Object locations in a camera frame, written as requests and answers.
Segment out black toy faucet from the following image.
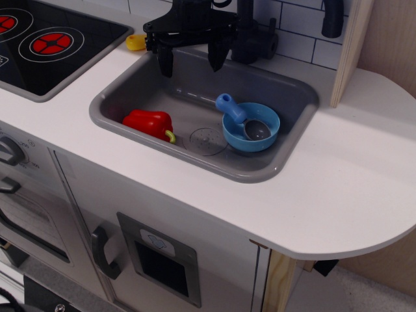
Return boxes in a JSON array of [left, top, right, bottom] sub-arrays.
[[231, 0, 279, 64]]

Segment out blue plastic bowl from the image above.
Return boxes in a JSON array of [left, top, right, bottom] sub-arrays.
[[222, 103, 280, 152]]

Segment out dark grey cabinet handle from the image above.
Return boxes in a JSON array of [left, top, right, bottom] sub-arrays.
[[90, 226, 121, 280]]

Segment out grey oven knob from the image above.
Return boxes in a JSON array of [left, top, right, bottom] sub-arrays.
[[1, 136, 26, 166]]

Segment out grey plastic sink basin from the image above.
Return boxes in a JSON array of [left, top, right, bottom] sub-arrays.
[[89, 49, 319, 183]]

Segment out grey oven door handle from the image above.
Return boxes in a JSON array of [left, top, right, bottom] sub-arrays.
[[0, 177, 21, 194]]

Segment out black cable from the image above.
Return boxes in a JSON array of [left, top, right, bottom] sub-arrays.
[[0, 287, 25, 312]]

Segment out blue handled grey spoon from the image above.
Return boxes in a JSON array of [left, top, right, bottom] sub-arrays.
[[215, 94, 271, 141]]

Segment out light wooden side panel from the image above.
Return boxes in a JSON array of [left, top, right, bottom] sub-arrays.
[[330, 0, 374, 108]]

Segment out yellow handled toy knife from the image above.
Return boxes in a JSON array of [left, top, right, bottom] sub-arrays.
[[125, 34, 147, 51]]

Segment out black toy stovetop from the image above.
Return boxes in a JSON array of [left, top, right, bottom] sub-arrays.
[[1, 1, 133, 103]]

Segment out grey ice dispenser panel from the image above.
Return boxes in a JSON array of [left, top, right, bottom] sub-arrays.
[[117, 213, 202, 308]]

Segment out red toy bell pepper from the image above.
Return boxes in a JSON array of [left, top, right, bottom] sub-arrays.
[[122, 109, 176, 144]]

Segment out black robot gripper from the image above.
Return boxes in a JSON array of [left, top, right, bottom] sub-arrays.
[[143, 1, 239, 77]]

